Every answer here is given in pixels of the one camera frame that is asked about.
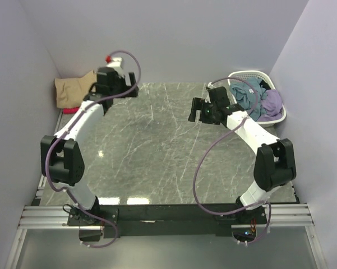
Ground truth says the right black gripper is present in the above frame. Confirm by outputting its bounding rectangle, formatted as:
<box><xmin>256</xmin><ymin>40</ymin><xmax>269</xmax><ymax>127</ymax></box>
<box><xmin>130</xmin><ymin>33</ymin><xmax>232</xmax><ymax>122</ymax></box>
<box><xmin>188</xmin><ymin>98</ymin><xmax>220</xmax><ymax>126</ymax></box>

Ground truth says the beige t-shirt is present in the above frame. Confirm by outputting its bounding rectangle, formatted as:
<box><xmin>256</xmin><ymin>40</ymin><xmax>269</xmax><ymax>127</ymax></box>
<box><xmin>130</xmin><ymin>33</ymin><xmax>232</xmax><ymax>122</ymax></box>
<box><xmin>54</xmin><ymin>70</ymin><xmax>96</xmax><ymax>109</ymax></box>

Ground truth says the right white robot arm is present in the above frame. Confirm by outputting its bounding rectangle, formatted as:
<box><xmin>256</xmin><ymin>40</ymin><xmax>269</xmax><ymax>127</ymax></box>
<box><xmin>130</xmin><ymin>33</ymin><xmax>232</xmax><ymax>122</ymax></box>
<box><xmin>188</xmin><ymin>87</ymin><xmax>297</xmax><ymax>224</ymax></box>

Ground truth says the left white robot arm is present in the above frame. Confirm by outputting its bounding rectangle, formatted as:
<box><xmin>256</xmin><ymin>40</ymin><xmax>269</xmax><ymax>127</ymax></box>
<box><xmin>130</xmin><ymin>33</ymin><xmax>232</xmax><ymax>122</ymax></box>
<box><xmin>40</xmin><ymin>66</ymin><xmax>141</xmax><ymax>225</ymax></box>

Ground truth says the blue t-shirt in basket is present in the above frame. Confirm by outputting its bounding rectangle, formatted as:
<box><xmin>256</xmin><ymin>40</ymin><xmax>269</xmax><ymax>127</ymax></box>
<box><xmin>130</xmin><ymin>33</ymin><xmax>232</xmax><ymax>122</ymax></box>
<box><xmin>229</xmin><ymin>77</ymin><xmax>267</xmax><ymax>121</ymax></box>

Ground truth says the white laundry basket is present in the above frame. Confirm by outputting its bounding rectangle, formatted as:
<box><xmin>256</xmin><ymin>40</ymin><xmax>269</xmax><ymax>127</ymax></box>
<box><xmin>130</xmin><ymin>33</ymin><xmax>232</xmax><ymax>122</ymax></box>
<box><xmin>228</xmin><ymin>70</ymin><xmax>286</xmax><ymax>127</ymax></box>

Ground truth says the folded red t-shirt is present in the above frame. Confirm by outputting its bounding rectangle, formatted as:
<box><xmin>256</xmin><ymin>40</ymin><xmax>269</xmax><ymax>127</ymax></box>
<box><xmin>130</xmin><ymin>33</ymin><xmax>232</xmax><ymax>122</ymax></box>
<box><xmin>62</xmin><ymin>107</ymin><xmax>79</xmax><ymax>115</ymax></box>

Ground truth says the purple t-shirt in basket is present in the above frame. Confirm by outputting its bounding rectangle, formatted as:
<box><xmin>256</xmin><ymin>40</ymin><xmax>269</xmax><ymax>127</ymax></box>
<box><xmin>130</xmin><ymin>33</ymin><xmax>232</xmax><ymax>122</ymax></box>
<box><xmin>257</xmin><ymin>89</ymin><xmax>283</xmax><ymax>122</ymax></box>

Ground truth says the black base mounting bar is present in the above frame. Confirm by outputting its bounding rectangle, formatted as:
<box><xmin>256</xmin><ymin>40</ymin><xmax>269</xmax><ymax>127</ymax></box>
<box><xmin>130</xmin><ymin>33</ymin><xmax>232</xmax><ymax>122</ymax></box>
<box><xmin>67</xmin><ymin>204</ymin><xmax>267</xmax><ymax>242</ymax></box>

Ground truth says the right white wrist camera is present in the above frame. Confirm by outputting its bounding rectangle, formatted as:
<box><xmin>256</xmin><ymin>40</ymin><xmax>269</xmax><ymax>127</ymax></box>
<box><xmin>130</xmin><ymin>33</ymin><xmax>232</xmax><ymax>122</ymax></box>
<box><xmin>206</xmin><ymin>82</ymin><xmax>215</xmax><ymax>90</ymax></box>

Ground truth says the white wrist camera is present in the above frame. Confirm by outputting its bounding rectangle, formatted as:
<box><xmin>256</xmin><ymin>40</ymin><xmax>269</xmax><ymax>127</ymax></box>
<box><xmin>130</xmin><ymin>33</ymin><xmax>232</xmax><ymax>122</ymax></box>
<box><xmin>206</xmin><ymin>82</ymin><xmax>215</xmax><ymax>90</ymax></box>
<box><xmin>105</xmin><ymin>55</ymin><xmax>124</xmax><ymax>76</ymax></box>

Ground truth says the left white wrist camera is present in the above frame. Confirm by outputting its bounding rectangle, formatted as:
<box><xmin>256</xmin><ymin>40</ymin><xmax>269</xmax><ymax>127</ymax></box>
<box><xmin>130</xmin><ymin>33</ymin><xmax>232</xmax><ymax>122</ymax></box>
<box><xmin>105</xmin><ymin>55</ymin><xmax>124</xmax><ymax>76</ymax></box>

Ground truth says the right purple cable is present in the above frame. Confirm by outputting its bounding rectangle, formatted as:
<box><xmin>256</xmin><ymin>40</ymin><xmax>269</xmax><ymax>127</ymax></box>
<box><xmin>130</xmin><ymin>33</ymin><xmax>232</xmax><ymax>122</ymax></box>
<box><xmin>193</xmin><ymin>78</ymin><xmax>272</xmax><ymax>247</ymax></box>

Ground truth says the purple cable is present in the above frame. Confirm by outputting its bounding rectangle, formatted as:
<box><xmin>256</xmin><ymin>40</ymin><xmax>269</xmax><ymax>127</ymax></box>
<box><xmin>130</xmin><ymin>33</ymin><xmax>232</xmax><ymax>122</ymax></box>
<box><xmin>45</xmin><ymin>50</ymin><xmax>142</xmax><ymax>249</ymax></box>
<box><xmin>193</xmin><ymin>78</ymin><xmax>272</xmax><ymax>247</ymax></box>

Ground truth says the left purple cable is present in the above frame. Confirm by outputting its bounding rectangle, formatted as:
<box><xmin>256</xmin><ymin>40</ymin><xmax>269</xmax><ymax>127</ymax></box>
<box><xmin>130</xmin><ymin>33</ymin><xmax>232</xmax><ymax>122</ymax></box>
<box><xmin>45</xmin><ymin>50</ymin><xmax>142</xmax><ymax>249</ymax></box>

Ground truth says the aluminium frame rail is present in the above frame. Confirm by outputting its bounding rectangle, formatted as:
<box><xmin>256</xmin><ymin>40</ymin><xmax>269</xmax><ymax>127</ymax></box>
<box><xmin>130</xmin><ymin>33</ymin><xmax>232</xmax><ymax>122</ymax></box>
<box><xmin>5</xmin><ymin>112</ymin><xmax>326</xmax><ymax>269</ymax></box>

